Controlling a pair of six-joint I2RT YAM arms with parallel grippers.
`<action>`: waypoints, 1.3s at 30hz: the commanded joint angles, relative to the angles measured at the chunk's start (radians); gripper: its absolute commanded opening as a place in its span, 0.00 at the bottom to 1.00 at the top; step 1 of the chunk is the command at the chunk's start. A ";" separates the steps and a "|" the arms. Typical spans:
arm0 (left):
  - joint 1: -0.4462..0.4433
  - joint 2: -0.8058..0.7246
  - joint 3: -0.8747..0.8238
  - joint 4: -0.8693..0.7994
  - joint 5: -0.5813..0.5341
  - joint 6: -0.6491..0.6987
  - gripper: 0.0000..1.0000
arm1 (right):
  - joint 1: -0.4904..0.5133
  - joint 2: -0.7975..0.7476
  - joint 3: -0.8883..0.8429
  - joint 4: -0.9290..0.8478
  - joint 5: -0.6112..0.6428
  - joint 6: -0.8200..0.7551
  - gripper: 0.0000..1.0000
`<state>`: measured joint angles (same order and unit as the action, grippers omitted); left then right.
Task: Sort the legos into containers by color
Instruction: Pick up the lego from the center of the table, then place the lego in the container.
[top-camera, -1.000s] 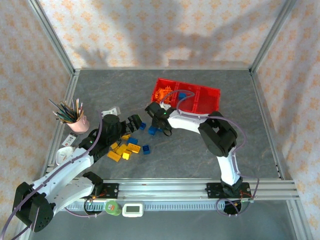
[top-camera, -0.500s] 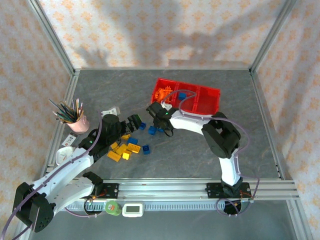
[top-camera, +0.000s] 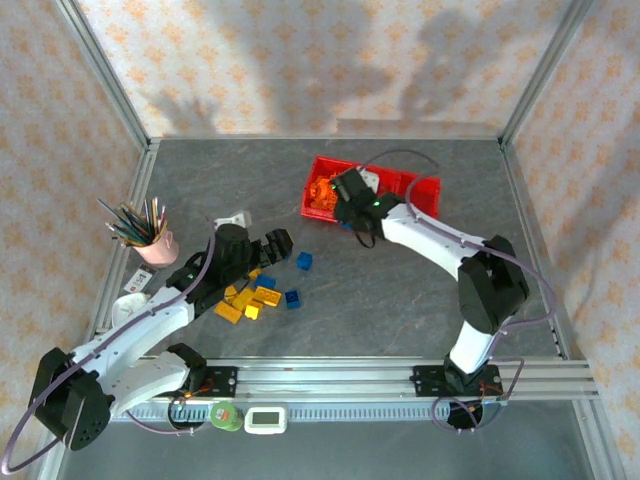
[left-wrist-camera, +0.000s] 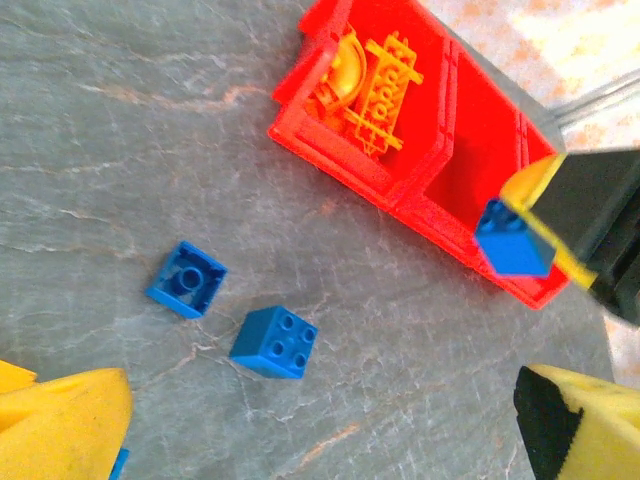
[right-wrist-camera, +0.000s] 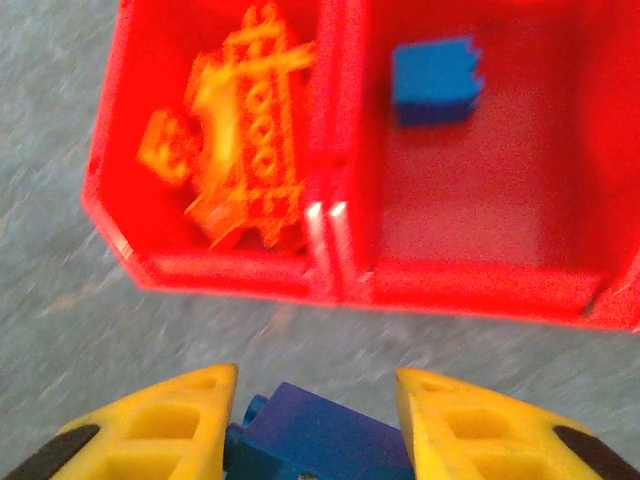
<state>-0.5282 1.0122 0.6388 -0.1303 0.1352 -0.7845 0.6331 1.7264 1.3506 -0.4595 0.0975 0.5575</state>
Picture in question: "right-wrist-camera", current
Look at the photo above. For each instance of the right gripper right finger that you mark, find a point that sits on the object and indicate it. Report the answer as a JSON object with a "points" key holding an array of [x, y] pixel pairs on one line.
{"points": [[500, 440]]}

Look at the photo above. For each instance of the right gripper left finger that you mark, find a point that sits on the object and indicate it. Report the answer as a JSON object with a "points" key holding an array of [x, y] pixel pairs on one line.
{"points": [[125, 435]]}

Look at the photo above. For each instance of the dark blue lego brick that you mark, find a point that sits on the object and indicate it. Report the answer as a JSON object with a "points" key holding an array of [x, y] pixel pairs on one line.
{"points": [[325, 440]]}

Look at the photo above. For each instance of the small orange lego brick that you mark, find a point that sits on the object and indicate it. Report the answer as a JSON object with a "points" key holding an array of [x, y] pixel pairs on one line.
{"points": [[165, 150]]}

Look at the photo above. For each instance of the orange curved lego piece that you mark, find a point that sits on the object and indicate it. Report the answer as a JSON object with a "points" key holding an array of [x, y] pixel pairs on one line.
{"points": [[220, 120]]}

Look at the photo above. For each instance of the orange lego track piece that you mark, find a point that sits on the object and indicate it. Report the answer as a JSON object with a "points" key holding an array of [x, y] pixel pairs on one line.
{"points": [[267, 125]]}

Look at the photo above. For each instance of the red plastic bin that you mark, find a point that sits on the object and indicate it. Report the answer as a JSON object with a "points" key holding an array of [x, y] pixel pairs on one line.
{"points": [[225, 275], [475, 200]]}

